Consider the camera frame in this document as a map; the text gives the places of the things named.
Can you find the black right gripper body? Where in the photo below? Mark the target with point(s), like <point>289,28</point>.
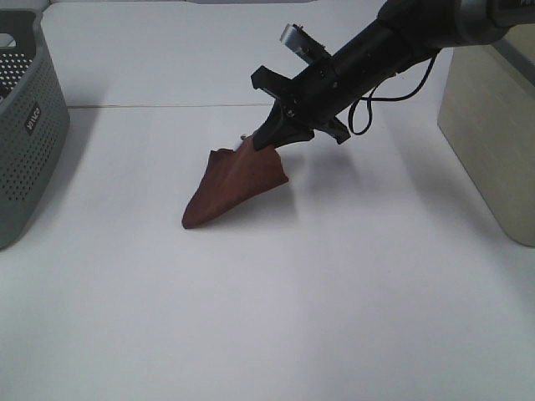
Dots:
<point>315,96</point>

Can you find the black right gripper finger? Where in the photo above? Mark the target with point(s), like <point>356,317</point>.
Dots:
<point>288,133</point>
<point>273,131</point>

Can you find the brown towel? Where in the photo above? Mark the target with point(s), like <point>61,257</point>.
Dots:
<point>232,177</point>

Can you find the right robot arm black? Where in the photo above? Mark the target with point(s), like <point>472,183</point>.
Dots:
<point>404,34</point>

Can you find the beige basket with grey rim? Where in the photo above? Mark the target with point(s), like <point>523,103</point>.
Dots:
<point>487,117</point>

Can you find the grey perforated plastic basket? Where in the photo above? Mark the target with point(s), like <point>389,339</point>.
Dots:
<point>34,120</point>

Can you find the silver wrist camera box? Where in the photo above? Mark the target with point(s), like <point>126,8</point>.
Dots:
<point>303,45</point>

